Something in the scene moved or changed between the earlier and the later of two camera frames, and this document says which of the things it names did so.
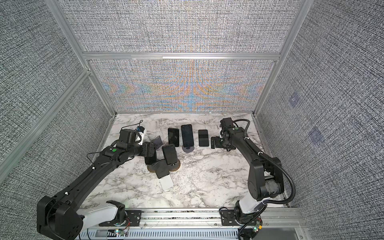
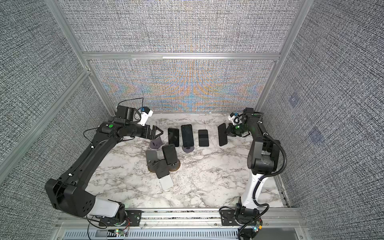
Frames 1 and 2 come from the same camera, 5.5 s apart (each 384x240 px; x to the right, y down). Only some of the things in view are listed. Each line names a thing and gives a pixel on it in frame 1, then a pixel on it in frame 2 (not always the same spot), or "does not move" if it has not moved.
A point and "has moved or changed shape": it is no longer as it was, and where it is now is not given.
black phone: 150,160 has moved or changed shape
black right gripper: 217,139 -> 231,132
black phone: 170,154 does not move
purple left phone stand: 157,142 does not move
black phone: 203,138 does not move
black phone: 161,168 does not move
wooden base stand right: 174,167 does not move
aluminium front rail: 275,218 does not move
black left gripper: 146,152 -> 147,129
